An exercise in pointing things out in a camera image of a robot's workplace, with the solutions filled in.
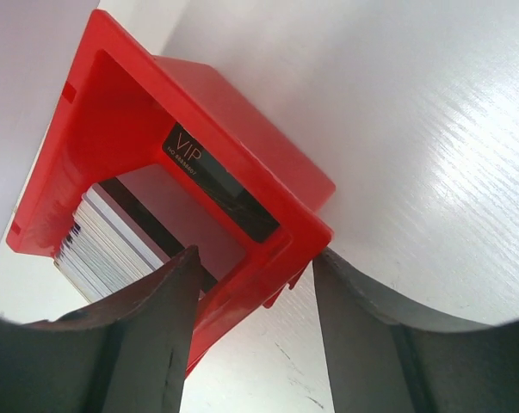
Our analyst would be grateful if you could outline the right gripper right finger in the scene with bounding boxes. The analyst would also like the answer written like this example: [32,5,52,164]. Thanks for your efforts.
[312,249,519,412]

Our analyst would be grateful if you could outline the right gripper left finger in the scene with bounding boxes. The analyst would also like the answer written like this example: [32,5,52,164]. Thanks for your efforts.
[0,247,199,412]

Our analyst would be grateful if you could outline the red plastic bin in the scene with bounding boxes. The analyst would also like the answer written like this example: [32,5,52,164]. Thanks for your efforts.
[6,9,336,368]

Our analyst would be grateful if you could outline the black VIP card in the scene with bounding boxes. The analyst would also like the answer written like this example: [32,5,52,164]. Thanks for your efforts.
[163,123,280,243]

